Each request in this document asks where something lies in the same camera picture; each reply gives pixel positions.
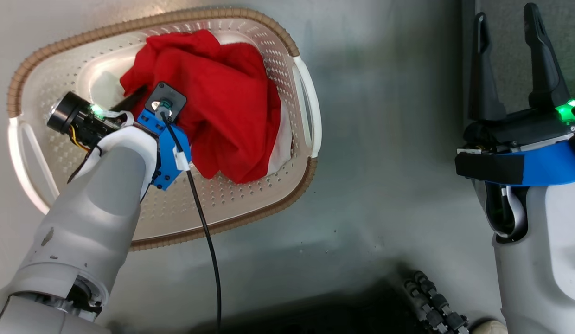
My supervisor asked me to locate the grey fabric sofa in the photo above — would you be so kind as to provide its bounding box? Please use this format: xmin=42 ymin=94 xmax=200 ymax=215
xmin=461 ymin=0 xmax=575 ymax=128

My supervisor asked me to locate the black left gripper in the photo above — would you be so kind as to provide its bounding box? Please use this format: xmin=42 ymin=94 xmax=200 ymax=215
xmin=47 ymin=85 xmax=149 ymax=152

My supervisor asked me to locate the white perforated laundry basket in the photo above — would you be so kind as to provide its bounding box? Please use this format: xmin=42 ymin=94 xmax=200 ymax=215
xmin=7 ymin=7 xmax=323 ymax=252

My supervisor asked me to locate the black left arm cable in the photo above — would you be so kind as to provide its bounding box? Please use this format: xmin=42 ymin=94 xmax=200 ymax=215
xmin=159 ymin=107 xmax=223 ymax=331

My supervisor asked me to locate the red garment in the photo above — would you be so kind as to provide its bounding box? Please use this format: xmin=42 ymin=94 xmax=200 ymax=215
xmin=119 ymin=29 xmax=282 ymax=184

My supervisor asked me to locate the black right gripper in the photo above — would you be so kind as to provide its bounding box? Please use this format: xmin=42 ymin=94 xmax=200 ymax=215
xmin=456 ymin=2 xmax=575 ymax=157

